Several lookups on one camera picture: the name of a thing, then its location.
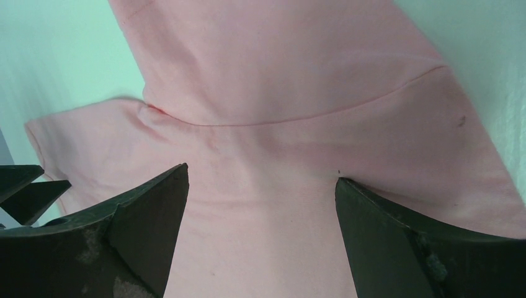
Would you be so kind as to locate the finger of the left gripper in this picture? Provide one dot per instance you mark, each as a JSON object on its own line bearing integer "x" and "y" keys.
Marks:
{"x": 16, "y": 177}
{"x": 27, "y": 205}

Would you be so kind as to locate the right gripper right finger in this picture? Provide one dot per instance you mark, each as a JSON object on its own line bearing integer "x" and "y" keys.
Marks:
{"x": 394, "y": 251}

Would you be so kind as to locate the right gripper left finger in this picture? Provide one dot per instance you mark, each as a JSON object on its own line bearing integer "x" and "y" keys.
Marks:
{"x": 121, "y": 247}

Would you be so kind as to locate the light pink t shirt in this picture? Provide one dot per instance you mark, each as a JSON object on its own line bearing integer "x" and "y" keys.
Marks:
{"x": 269, "y": 103}

